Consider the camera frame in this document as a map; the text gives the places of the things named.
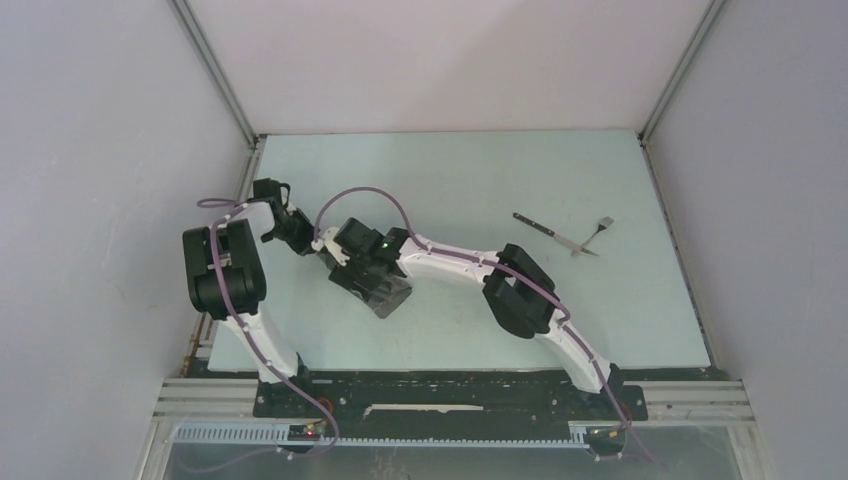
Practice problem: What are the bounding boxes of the grey cloth napkin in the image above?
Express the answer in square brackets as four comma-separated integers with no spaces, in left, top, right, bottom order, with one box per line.
[319,253,412,319]

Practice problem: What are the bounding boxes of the silver metal utensil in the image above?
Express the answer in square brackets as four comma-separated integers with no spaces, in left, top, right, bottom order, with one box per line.
[512,212,598,257]

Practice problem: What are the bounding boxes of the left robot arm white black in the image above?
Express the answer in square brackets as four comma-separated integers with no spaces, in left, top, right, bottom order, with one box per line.
[182,198,316,417]

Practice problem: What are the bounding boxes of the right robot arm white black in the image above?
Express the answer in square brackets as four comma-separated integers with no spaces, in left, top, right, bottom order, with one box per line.
[317,235,623,418]

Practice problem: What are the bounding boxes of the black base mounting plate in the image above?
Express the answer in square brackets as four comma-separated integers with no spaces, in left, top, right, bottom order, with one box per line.
[252,370,648,440]

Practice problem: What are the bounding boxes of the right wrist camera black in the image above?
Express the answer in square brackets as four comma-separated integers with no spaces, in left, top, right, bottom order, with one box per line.
[334,217,384,259]

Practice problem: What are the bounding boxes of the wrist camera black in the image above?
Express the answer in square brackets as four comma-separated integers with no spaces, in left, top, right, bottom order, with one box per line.
[334,217,384,259]
[251,178,291,208]

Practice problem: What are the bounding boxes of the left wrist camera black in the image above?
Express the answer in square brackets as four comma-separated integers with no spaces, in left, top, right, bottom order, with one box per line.
[251,178,291,208]

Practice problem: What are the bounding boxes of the aluminium frame rail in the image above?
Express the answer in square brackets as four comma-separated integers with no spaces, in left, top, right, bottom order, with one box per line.
[154,372,755,427]

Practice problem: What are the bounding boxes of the white cable duct strip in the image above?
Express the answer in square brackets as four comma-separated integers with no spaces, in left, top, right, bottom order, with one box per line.
[172,422,589,449]

